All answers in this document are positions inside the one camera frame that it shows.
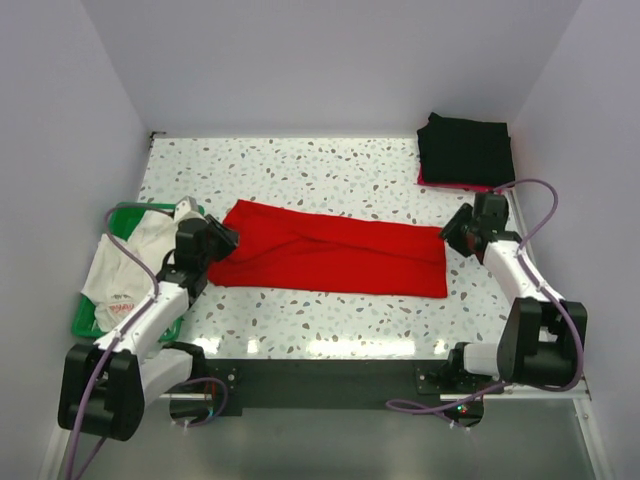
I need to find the green plastic basket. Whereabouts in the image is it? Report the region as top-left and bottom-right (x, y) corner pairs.
(69, 201), (207, 343)

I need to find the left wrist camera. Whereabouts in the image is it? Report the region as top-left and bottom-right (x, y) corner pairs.
(173, 196), (204, 223)

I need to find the white t shirt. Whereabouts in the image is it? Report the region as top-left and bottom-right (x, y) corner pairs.
(80, 207), (186, 333)

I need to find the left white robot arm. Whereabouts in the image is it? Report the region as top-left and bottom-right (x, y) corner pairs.
(57, 215), (239, 441)

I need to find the pink folded t shirt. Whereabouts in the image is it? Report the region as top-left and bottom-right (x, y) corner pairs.
(417, 167), (494, 193)

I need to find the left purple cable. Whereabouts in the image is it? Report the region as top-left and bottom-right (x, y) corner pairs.
(64, 201), (181, 480)

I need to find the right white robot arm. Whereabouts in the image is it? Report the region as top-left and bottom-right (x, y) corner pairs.
(440, 192), (588, 393)

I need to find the red t shirt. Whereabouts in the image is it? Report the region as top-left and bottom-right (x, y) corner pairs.
(208, 200), (448, 299)

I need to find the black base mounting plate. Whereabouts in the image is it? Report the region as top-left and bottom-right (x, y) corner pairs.
(169, 359), (493, 422)

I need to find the aluminium frame rail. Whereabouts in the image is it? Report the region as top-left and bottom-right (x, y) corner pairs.
(160, 379), (591, 400)

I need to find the black folded t shirt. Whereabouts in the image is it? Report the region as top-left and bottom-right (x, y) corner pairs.
(417, 112), (515, 189)

